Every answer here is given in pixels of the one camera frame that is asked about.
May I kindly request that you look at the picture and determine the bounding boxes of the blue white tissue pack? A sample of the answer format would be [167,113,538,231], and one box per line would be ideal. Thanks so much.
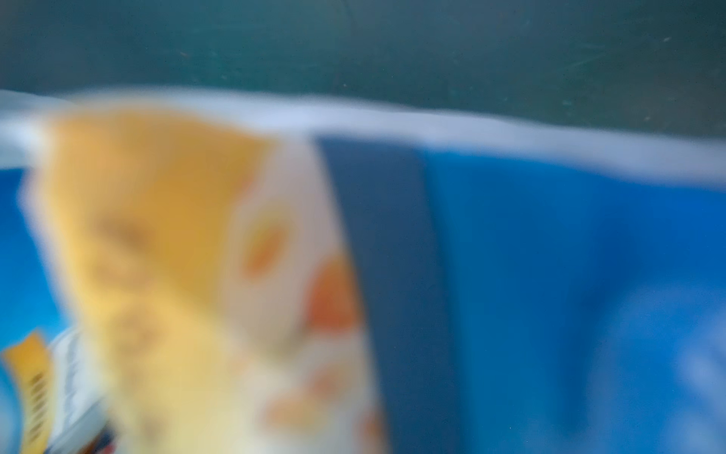
[1,169,118,453]
[1,89,725,453]

